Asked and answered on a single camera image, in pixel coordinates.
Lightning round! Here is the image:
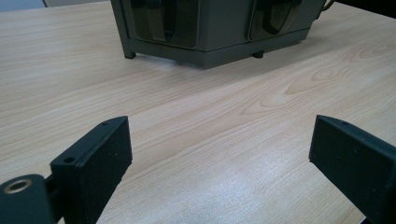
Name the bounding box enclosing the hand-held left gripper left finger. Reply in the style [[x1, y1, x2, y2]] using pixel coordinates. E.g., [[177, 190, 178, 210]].
[[49, 115, 134, 224]]

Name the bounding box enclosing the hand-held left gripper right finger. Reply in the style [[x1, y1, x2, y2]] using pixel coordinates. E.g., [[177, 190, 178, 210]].
[[308, 114, 396, 224]]

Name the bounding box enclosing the grey double-drawer air fryer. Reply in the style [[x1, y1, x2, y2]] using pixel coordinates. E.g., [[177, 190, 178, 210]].
[[110, 0, 327, 70]]

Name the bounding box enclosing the air fryer power cable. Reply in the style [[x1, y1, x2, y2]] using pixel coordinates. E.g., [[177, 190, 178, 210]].
[[321, 0, 336, 12]]

